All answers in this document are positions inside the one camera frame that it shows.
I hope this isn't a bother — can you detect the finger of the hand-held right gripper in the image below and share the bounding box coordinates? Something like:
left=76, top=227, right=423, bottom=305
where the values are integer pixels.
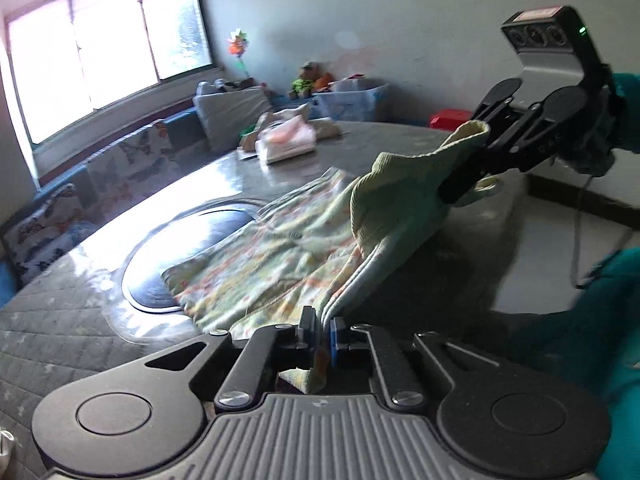
left=472, top=100, right=526, bottom=149
left=436, top=105, right=551, bottom=206

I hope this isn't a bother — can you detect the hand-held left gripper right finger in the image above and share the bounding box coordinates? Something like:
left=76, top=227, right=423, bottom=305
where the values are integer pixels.
left=327, top=316, right=521, bottom=409

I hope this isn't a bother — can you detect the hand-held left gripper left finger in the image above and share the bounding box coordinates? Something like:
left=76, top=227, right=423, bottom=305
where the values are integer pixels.
left=120, top=306, right=322, bottom=409

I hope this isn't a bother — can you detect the green patterned baby garment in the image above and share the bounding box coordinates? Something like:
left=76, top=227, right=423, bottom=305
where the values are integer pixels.
left=162, top=120, right=501, bottom=396

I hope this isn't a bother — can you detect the person's right forearm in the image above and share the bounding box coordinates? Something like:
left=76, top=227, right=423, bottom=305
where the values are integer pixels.
left=607, top=71, right=640, bottom=154

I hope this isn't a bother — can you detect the teddy bear in green clothes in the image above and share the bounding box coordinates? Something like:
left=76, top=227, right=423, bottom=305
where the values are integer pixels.
left=287, top=61, right=321, bottom=100

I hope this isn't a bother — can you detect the person's right hand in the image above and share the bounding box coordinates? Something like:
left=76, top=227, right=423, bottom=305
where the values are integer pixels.
left=562, top=120, right=626, bottom=177

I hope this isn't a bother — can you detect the red plastic stool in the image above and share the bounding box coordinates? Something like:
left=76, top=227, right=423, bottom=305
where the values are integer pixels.
left=429, top=109, right=474, bottom=131

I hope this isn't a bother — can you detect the clear plastic storage box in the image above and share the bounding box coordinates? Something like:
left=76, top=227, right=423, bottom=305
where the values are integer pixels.
left=314, top=79, right=390, bottom=122

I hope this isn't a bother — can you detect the small clear plastic container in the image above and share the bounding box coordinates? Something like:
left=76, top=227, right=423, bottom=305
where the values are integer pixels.
left=332, top=77, right=374, bottom=94

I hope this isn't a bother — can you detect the cream garment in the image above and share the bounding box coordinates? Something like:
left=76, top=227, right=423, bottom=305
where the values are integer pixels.
left=240, top=102, right=344, bottom=153

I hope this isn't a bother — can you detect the black round induction cooktop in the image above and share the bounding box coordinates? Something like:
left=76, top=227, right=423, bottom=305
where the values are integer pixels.
left=122, top=199, right=266, bottom=313

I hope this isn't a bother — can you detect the white tissue pack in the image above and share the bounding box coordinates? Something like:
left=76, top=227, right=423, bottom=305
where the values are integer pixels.
left=255, top=116, right=317, bottom=163

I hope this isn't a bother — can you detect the person's teal jacket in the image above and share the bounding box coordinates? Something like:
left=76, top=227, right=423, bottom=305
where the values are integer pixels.
left=495, top=247, right=640, bottom=480

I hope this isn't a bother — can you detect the grey pillow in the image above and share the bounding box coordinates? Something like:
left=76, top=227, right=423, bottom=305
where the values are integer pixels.
left=194, top=85, right=273, bottom=153

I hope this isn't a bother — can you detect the blue sofa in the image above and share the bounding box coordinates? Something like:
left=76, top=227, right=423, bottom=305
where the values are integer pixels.
left=0, top=105, right=213, bottom=306

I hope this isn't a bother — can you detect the large butterfly print cushion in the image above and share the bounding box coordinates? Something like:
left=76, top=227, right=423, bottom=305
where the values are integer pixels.
left=87, top=120, right=178, bottom=211

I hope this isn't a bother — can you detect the black and white plush toy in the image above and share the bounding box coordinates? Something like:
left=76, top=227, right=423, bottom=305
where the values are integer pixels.
left=197, top=77, right=256, bottom=95

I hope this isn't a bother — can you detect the small butterfly print cushion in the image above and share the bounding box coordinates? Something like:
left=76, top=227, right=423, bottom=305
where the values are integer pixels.
left=15, top=220, right=98, bottom=286
left=2, top=184, right=83, bottom=247

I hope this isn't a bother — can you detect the colourful pinwheel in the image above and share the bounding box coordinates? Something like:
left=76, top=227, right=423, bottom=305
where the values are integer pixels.
left=227, top=30, right=254, bottom=83

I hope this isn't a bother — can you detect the window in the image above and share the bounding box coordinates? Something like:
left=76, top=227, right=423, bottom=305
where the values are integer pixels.
left=5, top=0, right=216, bottom=146

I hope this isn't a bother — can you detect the black cable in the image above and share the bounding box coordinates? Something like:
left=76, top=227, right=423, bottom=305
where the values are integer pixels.
left=572, top=172, right=603, bottom=292

